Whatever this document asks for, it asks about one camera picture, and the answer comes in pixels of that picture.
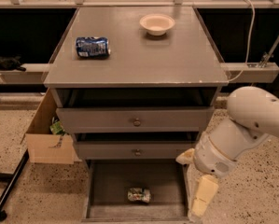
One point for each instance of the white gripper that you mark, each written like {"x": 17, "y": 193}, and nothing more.
{"x": 208, "y": 157}

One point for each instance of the green 7up can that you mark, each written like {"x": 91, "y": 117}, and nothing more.
{"x": 139, "y": 195}

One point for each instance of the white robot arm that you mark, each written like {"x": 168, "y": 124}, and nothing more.
{"x": 253, "y": 117}

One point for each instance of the grey top drawer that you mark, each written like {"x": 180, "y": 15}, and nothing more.
{"x": 134, "y": 120}

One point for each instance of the grey drawer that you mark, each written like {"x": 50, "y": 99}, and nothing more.
{"x": 130, "y": 150}
{"x": 134, "y": 120}
{"x": 107, "y": 201}

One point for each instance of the grey bottom drawer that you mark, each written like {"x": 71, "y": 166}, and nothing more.
{"x": 107, "y": 201}

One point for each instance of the grey drawer cabinet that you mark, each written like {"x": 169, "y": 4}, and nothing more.
{"x": 178, "y": 69}

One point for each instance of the grey middle drawer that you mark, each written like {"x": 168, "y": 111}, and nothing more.
{"x": 130, "y": 150}

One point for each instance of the blue pepsi can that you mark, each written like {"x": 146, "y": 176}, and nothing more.
{"x": 92, "y": 47}

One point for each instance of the metal diagonal brace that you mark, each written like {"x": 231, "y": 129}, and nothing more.
{"x": 267, "y": 55}

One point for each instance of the green snack bag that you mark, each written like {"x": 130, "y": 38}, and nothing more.
{"x": 56, "y": 127}

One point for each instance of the white paper bowl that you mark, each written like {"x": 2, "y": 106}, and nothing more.
{"x": 157, "y": 24}

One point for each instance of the cardboard box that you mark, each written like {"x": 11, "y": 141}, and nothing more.
{"x": 43, "y": 145}

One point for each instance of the black floor stand bar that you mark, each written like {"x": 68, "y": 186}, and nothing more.
{"x": 10, "y": 181}

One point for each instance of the black object on rail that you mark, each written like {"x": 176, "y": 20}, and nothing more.
{"x": 11, "y": 63}

